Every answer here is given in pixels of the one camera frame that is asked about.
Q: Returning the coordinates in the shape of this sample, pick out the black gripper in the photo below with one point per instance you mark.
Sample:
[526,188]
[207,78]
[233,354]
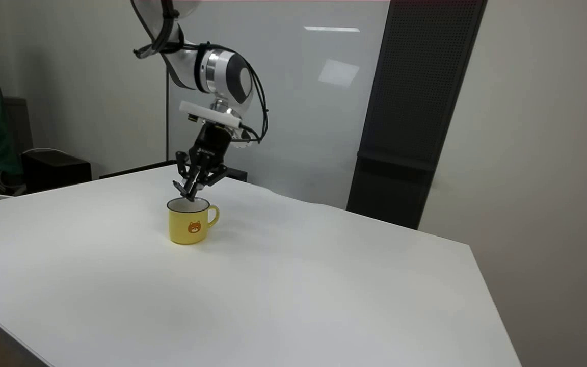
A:
[213,144]

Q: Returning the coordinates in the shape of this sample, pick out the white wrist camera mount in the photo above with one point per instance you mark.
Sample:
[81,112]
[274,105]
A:
[209,114]

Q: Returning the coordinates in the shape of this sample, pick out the glossy whiteboard panel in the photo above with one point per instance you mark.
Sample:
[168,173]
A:
[306,102]

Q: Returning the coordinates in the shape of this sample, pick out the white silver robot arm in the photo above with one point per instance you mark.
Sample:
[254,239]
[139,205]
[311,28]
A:
[220,67]

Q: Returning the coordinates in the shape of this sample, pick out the dark vertical pillar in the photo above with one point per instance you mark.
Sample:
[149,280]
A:
[417,108]

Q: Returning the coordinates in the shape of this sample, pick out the black box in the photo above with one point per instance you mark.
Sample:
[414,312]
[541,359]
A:
[55,172]

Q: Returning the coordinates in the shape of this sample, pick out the yellow mug with orange print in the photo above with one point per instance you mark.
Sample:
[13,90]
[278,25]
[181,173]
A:
[188,224]

